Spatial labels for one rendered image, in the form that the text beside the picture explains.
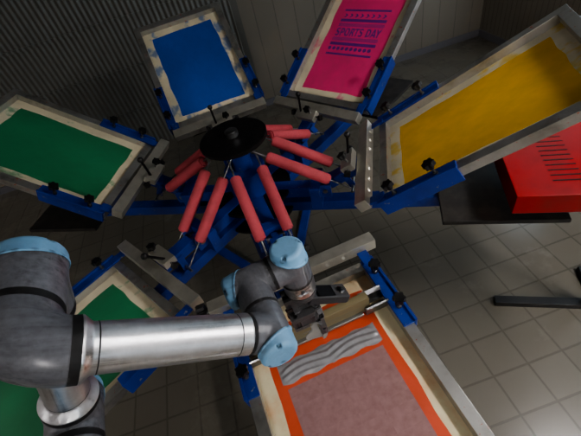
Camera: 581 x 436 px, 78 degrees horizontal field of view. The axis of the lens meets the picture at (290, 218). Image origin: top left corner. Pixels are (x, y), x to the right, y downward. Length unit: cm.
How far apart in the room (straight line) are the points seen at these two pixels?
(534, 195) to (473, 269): 120
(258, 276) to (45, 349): 38
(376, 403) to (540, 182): 99
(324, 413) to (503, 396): 129
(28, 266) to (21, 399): 117
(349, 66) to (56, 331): 195
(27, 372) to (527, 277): 257
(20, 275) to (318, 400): 90
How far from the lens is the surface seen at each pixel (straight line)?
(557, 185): 163
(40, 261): 66
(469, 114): 157
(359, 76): 214
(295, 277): 77
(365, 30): 232
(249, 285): 74
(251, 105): 225
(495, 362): 239
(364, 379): 125
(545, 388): 240
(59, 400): 90
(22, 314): 59
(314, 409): 124
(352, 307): 126
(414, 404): 123
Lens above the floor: 213
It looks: 44 degrees down
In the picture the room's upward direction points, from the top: 17 degrees counter-clockwise
